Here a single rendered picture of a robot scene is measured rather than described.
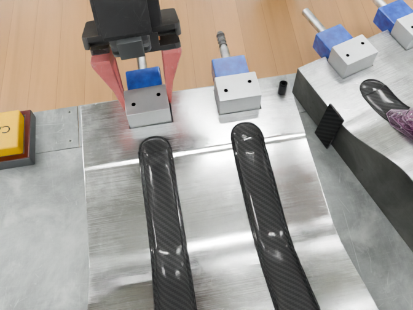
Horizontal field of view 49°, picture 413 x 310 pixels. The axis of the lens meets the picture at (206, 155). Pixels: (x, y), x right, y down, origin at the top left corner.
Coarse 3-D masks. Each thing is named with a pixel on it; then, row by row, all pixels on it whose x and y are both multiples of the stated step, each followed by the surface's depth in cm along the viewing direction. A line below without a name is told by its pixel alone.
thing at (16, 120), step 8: (8, 112) 61; (16, 112) 61; (0, 120) 61; (8, 120) 61; (16, 120) 61; (0, 128) 60; (8, 128) 60; (16, 128) 60; (0, 136) 60; (8, 136) 60; (16, 136) 60; (0, 144) 59; (8, 144) 59; (16, 144) 59; (0, 152) 59; (8, 152) 60; (16, 152) 60
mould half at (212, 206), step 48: (192, 96) 56; (288, 96) 55; (96, 144) 53; (192, 144) 52; (288, 144) 52; (96, 192) 50; (192, 192) 50; (240, 192) 50; (288, 192) 50; (96, 240) 48; (144, 240) 47; (192, 240) 47; (240, 240) 47; (336, 240) 47; (96, 288) 44; (144, 288) 44; (240, 288) 43; (336, 288) 42
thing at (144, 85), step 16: (144, 64) 58; (128, 80) 55; (144, 80) 55; (160, 80) 55; (128, 96) 52; (144, 96) 52; (160, 96) 52; (128, 112) 51; (144, 112) 51; (160, 112) 52
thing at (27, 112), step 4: (24, 112) 63; (28, 112) 63; (28, 116) 63; (28, 120) 63; (28, 124) 62; (28, 128) 62; (28, 132) 62; (28, 136) 61; (28, 140) 61; (28, 144) 61; (28, 148) 60; (24, 152) 60; (28, 152) 60; (8, 156) 60; (12, 156) 60; (16, 156) 60; (20, 156) 60; (24, 156) 60; (28, 156) 60; (0, 160) 60; (4, 160) 60; (8, 160) 60
